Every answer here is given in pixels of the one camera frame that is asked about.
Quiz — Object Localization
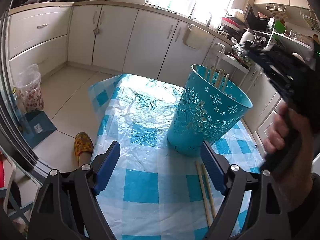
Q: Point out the wooden chopstick apart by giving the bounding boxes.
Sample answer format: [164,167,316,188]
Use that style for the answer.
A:
[221,74,229,93]

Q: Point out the wooden chopstick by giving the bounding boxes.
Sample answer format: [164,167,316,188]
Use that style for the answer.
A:
[201,164,216,218]
[204,65,209,80]
[209,66,216,83]
[195,161,213,227]
[214,69,225,89]

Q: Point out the white kitchen cabinets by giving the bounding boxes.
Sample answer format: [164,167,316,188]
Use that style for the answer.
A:
[4,0,286,156]

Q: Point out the person's right hand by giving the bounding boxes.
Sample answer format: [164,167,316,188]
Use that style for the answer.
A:
[263,103,313,210]

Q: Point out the white dish rack shelf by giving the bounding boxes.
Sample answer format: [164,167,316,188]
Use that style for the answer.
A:
[266,29,312,58]

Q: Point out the red and white chair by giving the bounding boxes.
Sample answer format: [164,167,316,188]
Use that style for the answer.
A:
[1,153,34,238]

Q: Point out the bag of vegetables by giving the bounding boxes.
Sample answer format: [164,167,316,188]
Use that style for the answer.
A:
[232,43,251,62]

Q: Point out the yellow floral slipper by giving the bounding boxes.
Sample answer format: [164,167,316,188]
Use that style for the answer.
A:
[74,132,94,164]

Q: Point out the blue dustpan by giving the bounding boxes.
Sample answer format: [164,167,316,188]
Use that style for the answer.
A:
[22,111,57,148]

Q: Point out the blue checkered plastic tablecloth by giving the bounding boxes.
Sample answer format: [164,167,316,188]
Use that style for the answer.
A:
[83,73,267,240]

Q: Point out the teal perforated plastic basket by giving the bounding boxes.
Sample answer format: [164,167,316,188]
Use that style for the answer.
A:
[167,64,253,157]

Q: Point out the floral bin with plastic bag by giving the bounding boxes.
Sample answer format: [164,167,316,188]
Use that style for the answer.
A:
[15,64,44,113]

